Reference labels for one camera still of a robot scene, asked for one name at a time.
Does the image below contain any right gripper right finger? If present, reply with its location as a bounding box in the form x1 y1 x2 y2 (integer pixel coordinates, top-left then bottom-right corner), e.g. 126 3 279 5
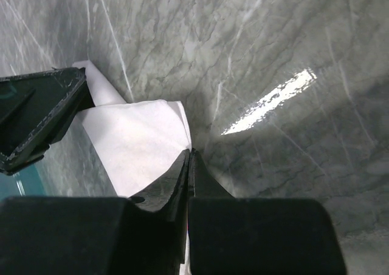
188 150 346 274

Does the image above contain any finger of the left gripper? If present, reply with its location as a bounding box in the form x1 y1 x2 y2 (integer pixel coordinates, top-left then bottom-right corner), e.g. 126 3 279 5
1 67 94 175

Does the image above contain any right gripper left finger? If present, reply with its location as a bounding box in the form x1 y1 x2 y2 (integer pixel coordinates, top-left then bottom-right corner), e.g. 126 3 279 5
1 150 190 274

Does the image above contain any white paper napkin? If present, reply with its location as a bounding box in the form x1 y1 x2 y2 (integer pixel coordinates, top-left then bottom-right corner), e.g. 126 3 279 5
75 61 191 274

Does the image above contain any teal transparent plastic bin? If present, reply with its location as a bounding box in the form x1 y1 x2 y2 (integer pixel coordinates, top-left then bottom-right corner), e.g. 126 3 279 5
0 165 47 200

